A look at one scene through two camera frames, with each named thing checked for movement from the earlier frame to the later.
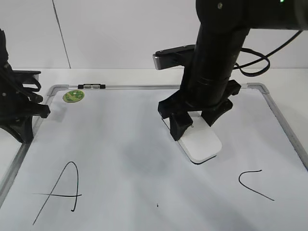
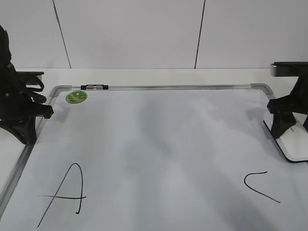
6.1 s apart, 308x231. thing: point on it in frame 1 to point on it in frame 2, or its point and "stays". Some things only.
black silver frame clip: (91, 86) stays
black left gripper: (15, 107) stays
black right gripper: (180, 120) to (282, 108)
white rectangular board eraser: (199, 141) to (294, 144)
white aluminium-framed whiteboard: (104, 160) stays
